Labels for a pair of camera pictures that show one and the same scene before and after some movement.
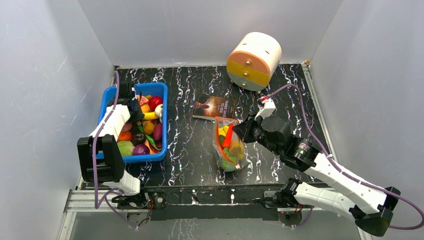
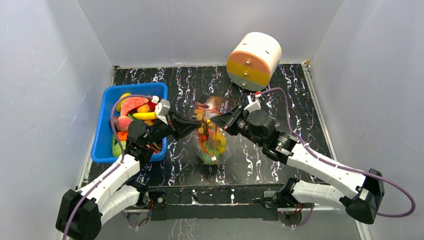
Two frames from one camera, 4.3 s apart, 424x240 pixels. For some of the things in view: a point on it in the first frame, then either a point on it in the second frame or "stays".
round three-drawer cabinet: (253, 61) stays
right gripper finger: (244, 132) → (226, 122)
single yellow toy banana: (150, 115) stays
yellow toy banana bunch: (236, 146) → (216, 145)
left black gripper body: (138, 115) → (162, 130)
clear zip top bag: (228, 146) → (211, 141)
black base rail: (218, 202) stays
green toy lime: (228, 164) → (210, 159)
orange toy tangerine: (126, 136) stays
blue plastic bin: (161, 89) stays
